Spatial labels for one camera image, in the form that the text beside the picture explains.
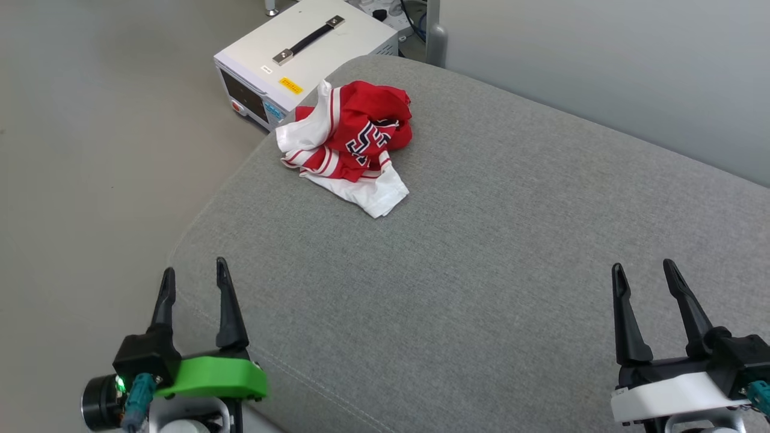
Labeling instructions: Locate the red and white jersey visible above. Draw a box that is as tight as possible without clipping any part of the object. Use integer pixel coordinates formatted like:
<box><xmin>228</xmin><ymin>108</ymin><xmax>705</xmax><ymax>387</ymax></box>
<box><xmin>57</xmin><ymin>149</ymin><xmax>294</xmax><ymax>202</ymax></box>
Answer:
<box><xmin>276</xmin><ymin>79</ymin><xmax>414</xmax><ymax>219</ymax></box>

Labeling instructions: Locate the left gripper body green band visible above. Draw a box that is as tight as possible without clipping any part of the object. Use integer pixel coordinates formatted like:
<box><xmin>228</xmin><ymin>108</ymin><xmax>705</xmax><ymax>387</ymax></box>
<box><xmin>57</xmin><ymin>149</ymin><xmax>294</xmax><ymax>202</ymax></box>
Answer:
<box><xmin>112</xmin><ymin>325</ymin><xmax>269</xmax><ymax>402</ymax></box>

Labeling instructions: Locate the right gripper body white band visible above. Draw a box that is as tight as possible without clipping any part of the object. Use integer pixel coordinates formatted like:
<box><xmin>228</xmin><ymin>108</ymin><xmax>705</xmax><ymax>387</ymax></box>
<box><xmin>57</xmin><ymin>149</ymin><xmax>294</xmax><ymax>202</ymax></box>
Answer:
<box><xmin>610</xmin><ymin>334</ymin><xmax>770</xmax><ymax>425</ymax></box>

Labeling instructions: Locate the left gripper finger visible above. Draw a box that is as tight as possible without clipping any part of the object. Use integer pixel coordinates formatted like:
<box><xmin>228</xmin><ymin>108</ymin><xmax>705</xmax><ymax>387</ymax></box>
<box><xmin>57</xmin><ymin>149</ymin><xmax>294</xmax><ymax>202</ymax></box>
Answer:
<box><xmin>215</xmin><ymin>257</ymin><xmax>251</xmax><ymax>352</ymax></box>
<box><xmin>149</xmin><ymin>267</ymin><xmax>177</xmax><ymax>331</ymax></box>

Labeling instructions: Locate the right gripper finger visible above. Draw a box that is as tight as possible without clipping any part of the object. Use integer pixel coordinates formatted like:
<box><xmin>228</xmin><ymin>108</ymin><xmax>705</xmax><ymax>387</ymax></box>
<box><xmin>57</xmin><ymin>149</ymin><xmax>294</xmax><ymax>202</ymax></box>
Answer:
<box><xmin>663</xmin><ymin>259</ymin><xmax>732</xmax><ymax>360</ymax></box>
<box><xmin>611</xmin><ymin>263</ymin><xmax>655</xmax><ymax>367</ymax></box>

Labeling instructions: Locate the white power strip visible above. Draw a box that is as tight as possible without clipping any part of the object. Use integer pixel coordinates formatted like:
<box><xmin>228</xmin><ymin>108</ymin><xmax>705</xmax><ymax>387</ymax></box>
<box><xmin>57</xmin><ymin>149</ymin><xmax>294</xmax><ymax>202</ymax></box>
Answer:
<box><xmin>360</xmin><ymin>0</ymin><xmax>417</xmax><ymax>32</ymax></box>

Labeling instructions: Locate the right gripper teal plug cable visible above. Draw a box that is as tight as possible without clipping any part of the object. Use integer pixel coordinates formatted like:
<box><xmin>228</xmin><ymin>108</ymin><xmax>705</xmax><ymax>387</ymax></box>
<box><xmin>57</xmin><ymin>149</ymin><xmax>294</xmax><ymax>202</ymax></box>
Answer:
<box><xmin>746</xmin><ymin>379</ymin><xmax>770</xmax><ymax>417</ymax></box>

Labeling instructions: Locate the grey partition end post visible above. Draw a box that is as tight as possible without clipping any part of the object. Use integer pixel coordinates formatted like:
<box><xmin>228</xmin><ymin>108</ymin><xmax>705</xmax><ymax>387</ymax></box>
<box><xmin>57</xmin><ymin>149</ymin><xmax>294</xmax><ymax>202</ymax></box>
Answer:
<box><xmin>425</xmin><ymin>0</ymin><xmax>449</xmax><ymax>68</ymax></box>

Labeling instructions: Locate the blue cable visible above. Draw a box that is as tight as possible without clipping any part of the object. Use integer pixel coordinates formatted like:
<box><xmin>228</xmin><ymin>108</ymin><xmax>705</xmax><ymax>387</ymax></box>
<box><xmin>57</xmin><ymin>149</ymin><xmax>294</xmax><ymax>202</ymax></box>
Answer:
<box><xmin>399</xmin><ymin>0</ymin><xmax>427</xmax><ymax>41</ymax></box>

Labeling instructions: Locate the black box carry handle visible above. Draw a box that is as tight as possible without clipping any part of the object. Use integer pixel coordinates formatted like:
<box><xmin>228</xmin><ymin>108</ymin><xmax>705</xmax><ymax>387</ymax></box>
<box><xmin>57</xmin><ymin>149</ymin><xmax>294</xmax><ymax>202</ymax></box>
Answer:
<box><xmin>272</xmin><ymin>15</ymin><xmax>347</xmax><ymax>66</ymax></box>

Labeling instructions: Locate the white equipment box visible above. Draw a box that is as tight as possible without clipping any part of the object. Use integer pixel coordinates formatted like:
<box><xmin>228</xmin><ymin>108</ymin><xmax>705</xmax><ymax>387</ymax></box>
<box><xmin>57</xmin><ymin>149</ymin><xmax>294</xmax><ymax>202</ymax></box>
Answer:
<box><xmin>214</xmin><ymin>0</ymin><xmax>401</xmax><ymax>132</ymax></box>

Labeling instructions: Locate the gripper teal plug cable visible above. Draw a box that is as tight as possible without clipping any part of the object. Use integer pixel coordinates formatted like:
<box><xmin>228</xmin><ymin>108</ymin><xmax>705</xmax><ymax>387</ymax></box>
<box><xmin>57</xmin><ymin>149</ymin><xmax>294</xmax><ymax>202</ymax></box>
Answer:
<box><xmin>123</xmin><ymin>372</ymin><xmax>157</xmax><ymax>433</ymax></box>
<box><xmin>746</xmin><ymin>379</ymin><xmax>770</xmax><ymax>417</ymax></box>

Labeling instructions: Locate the left gripper teal plug cable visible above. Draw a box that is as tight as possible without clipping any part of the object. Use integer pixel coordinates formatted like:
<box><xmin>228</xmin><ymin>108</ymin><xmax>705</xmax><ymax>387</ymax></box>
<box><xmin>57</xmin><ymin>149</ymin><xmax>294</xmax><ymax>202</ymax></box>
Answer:
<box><xmin>123</xmin><ymin>372</ymin><xmax>157</xmax><ymax>433</ymax></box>

